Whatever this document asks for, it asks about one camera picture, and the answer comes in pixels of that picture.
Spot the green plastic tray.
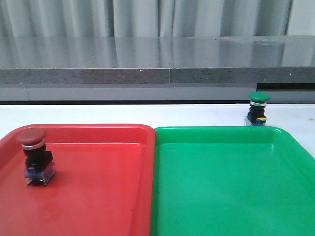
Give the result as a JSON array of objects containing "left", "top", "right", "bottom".
[{"left": 150, "top": 126, "right": 315, "bottom": 236}]

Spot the red mushroom push button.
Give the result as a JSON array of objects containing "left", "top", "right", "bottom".
[{"left": 16, "top": 128, "right": 56, "bottom": 186}]

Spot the red plastic tray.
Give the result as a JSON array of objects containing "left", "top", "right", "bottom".
[{"left": 0, "top": 124, "right": 156, "bottom": 236}]

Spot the green mushroom push button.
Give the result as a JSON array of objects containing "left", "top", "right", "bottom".
[{"left": 245, "top": 92, "right": 270, "bottom": 126}]

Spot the grey pleated curtain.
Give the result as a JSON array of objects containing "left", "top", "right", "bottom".
[{"left": 0, "top": 0, "right": 292, "bottom": 38}]

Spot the grey stone countertop bench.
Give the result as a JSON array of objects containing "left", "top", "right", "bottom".
[{"left": 0, "top": 36, "right": 315, "bottom": 103}]

